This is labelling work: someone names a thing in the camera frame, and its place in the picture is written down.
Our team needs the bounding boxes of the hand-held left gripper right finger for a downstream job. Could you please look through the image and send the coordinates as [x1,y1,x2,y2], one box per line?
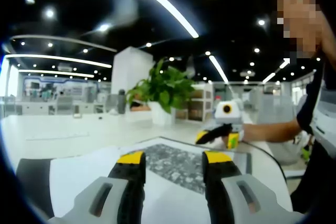
[201,150,307,224]

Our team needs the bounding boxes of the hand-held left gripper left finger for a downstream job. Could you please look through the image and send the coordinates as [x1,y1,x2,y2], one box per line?
[46,151,147,224]

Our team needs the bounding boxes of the white shelf unit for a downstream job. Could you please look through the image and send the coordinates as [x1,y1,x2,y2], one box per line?
[175,83,214,122]

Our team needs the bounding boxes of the short ceiling light strip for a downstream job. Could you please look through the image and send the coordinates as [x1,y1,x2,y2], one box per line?
[208,55,229,83]

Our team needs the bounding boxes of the white office chair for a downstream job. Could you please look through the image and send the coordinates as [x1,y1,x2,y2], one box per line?
[267,129,312,167]

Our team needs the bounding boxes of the white plant pot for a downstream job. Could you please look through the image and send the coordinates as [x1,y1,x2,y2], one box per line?
[149,101,177,126]

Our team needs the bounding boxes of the green leafy plant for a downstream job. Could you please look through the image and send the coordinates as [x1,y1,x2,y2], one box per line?
[125,58,196,114]

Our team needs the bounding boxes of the grey thermos bottle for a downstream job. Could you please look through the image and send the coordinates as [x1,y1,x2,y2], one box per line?
[117,89,127,115]

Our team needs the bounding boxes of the white grey chest device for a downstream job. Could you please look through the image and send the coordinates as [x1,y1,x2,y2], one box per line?
[311,82,336,141]

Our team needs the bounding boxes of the person in dark shirt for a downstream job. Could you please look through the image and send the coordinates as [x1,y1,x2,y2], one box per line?
[290,50,336,214]

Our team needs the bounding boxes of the person's head and neck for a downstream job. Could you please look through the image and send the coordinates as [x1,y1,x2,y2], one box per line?
[319,24,336,59]

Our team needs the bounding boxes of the curved ceiling light strip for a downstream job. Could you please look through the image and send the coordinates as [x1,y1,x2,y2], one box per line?
[18,69,95,79]
[5,53,113,69]

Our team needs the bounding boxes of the long ceiling light strip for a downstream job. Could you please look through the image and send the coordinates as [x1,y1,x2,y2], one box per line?
[112,0,200,39]

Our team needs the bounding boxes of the ceiling downlights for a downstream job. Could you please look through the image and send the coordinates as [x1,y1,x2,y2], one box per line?
[17,0,322,83]

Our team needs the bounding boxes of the black cable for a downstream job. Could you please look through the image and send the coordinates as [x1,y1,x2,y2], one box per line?
[243,141,289,183]

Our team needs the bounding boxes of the blue trimmed display wall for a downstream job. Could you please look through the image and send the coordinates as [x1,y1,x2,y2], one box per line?
[22,74,112,104]

